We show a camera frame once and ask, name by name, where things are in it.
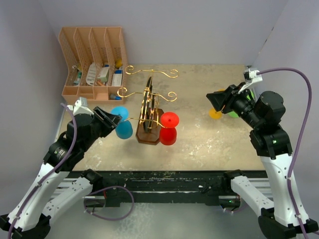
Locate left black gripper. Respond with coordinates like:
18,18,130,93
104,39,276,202
81,106,122,151

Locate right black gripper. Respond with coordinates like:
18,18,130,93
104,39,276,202
207,82,263,128

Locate yellow plastic wine glass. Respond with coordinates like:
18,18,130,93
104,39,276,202
209,89,224,120

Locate blue plastic wine glass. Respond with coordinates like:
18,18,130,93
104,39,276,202
111,106,133,139

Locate green plastic wine glass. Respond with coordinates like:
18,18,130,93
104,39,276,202
227,90,255,118

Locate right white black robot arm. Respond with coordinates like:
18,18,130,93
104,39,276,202
206,84,319,239

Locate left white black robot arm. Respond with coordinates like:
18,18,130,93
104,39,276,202
0,106,122,239

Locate red plastic wine glass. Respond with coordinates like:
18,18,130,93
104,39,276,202
159,112,179,145

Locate pink plastic desk organizer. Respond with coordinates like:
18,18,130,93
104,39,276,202
58,26,128,105

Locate gold wire wine glass rack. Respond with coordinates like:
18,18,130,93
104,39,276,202
117,65,179,145

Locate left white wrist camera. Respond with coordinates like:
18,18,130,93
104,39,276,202
67,97,93,116

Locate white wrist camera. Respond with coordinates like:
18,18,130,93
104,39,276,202
238,68,263,94
67,97,93,116

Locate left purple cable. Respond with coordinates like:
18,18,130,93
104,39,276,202
7,103,78,239

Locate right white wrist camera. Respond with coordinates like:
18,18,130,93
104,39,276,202
238,68,263,94

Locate black metal base frame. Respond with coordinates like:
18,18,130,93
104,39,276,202
86,171,236,207

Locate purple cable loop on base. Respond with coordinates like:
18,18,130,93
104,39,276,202
83,184,136,221

